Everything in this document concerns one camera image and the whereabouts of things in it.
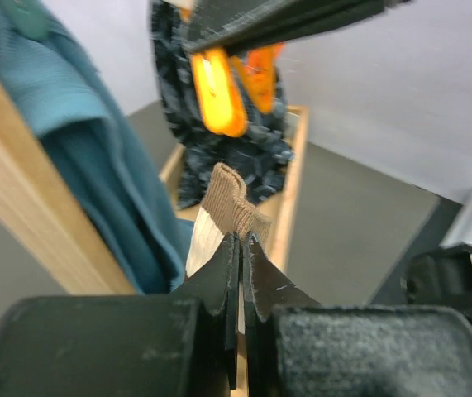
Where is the wooden rack stand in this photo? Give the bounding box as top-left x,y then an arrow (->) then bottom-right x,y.
0,39 -> 309,397

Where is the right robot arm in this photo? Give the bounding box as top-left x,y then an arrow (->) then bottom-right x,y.
184,1 -> 472,324

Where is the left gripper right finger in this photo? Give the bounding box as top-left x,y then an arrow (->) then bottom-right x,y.
241,232 -> 319,396

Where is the beige brown sock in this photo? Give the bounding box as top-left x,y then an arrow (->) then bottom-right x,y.
185,161 -> 274,336

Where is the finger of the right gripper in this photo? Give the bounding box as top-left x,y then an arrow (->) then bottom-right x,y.
184,0 -> 404,54

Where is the orange clothespin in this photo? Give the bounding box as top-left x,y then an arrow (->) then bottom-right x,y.
190,48 -> 247,138
231,42 -> 284,114

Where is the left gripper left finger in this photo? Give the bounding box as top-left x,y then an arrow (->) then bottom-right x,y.
172,233 -> 240,391

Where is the teal cloth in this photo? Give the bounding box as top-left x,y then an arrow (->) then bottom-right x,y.
0,1 -> 192,294

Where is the dark patterned cloth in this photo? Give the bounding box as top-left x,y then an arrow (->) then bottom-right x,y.
150,1 -> 294,209

